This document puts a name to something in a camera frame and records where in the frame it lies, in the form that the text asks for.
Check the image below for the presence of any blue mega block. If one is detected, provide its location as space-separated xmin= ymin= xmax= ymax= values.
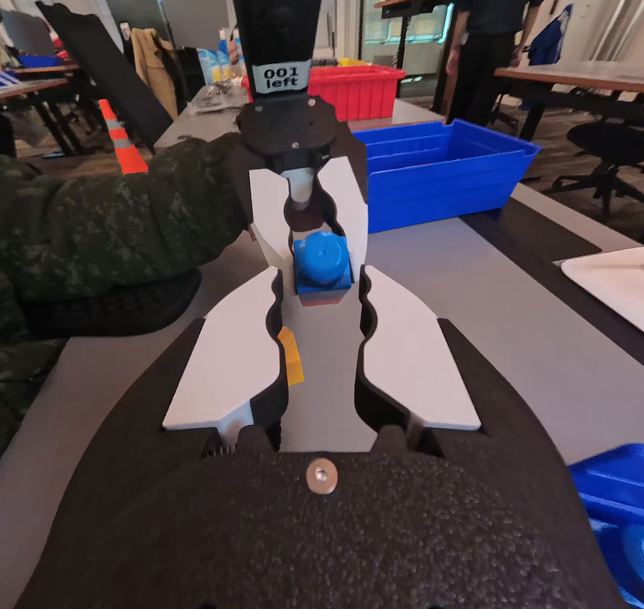
xmin=293 ymin=232 xmax=353 ymax=295

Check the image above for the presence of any orange traffic cone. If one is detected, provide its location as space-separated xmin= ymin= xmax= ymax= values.
xmin=98 ymin=99 xmax=149 ymax=175

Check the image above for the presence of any blue plastic bin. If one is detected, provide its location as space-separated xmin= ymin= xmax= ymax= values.
xmin=569 ymin=443 xmax=644 ymax=609
xmin=352 ymin=118 xmax=543 ymax=235

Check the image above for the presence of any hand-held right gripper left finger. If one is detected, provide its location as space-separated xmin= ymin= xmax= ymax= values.
xmin=162 ymin=267 xmax=290 ymax=446

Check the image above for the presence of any black office chair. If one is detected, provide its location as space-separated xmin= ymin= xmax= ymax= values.
xmin=543 ymin=121 xmax=644 ymax=217

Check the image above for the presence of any wooden standing desk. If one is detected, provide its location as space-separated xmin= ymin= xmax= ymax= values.
xmin=375 ymin=0 xmax=466 ymax=76

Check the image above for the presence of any tan coat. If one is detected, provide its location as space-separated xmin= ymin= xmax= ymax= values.
xmin=130 ymin=28 xmax=179 ymax=121

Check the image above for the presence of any red plastic bin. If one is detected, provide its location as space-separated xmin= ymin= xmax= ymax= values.
xmin=241 ymin=64 xmax=407 ymax=122

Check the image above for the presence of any black mesh armrest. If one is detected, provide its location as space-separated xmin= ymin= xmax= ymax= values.
xmin=20 ymin=268 xmax=203 ymax=339

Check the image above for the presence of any blue jacket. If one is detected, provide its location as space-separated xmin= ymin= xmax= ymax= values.
xmin=527 ymin=4 xmax=574 ymax=66

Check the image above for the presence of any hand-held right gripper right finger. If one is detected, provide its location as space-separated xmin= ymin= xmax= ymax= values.
xmin=355 ymin=265 xmax=483 ymax=443

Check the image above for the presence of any blue white carton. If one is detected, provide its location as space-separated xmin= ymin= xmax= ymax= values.
xmin=199 ymin=48 xmax=247 ymax=84

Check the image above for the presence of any orange mega block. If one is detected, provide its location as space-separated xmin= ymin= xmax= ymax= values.
xmin=278 ymin=326 xmax=305 ymax=386

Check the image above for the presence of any person's left forearm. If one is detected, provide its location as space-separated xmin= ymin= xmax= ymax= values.
xmin=0 ymin=133 xmax=251 ymax=304

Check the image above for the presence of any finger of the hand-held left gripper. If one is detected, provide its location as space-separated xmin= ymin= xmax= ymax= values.
xmin=317 ymin=156 xmax=370 ymax=278
xmin=249 ymin=168 xmax=298 ymax=271

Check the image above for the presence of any red mega block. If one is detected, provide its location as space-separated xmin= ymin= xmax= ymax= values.
xmin=299 ymin=292 xmax=349 ymax=309

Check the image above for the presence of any clear plastic bag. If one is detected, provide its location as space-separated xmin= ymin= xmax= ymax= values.
xmin=189 ymin=83 xmax=247 ymax=114

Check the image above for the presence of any black leaning panel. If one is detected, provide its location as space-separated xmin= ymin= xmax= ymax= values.
xmin=35 ymin=1 xmax=174 ymax=154

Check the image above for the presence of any wooden office table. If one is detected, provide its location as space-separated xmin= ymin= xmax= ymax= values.
xmin=494 ymin=60 xmax=644 ymax=142
xmin=0 ymin=63 xmax=81 ymax=157

